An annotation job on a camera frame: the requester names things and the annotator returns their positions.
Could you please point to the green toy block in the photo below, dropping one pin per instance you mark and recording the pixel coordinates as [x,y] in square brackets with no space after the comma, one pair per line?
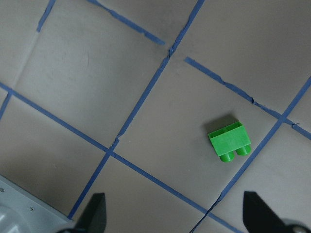
[230,140]

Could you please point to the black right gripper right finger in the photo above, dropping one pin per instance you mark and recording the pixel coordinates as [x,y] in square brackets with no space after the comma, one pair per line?
[258,217]

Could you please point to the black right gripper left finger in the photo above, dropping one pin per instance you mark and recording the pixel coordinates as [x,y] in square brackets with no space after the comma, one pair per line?
[93,219]

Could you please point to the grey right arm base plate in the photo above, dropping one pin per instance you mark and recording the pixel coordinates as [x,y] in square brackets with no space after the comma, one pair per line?
[21,212]

